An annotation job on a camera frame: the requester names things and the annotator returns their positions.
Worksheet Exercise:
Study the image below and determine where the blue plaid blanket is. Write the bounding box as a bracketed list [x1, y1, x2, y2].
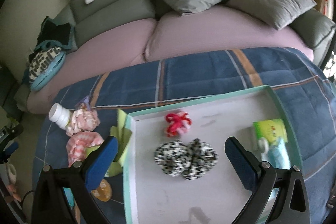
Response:
[34, 48, 335, 223]

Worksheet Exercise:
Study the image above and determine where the purple wet wipes pack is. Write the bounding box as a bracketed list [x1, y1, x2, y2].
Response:
[75, 96, 92, 111]

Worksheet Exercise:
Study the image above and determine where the green tissue pack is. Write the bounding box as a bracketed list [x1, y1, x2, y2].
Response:
[253, 119, 288, 145]

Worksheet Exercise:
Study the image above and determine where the black white patterned cushion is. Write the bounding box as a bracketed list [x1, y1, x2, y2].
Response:
[29, 47, 64, 84]

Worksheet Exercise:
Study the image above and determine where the leopard print scrunchie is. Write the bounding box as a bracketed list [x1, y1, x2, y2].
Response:
[154, 138, 218, 180]

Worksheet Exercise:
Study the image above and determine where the white pill bottle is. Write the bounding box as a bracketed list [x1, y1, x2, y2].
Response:
[49, 103, 72, 130]

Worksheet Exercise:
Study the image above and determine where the red yarn scrunchie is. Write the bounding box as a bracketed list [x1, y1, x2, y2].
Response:
[165, 111, 193, 138]

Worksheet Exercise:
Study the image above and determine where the dark teal clothing pile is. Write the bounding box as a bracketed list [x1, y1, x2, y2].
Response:
[29, 16, 76, 62]

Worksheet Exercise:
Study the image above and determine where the pink white striped towel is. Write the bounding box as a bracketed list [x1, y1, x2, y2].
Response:
[66, 131, 104, 167]

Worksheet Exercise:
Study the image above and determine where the pink seat cover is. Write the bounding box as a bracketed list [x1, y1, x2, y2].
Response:
[27, 5, 314, 114]

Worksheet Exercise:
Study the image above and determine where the light blue tube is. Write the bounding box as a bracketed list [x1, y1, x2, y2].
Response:
[258, 137, 291, 169]

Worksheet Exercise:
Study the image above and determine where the white tray teal rim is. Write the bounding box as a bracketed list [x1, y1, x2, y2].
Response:
[123, 86, 309, 223]

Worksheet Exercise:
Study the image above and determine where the green cloth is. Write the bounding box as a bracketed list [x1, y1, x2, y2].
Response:
[85, 109, 132, 177]

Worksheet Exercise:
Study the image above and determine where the orange round snack pack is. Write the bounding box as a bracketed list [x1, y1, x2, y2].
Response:
[91, 179, 113, 202]

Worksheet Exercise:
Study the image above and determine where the pink floral cloth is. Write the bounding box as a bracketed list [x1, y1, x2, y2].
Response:
[66, 109, 100, 136]

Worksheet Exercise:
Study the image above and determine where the teal box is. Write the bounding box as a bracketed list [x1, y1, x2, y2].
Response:
[63, 188, 75, 208]

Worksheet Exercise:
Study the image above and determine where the grey sofa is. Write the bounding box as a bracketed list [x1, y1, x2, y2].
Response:
[14, 0, 336, 111]

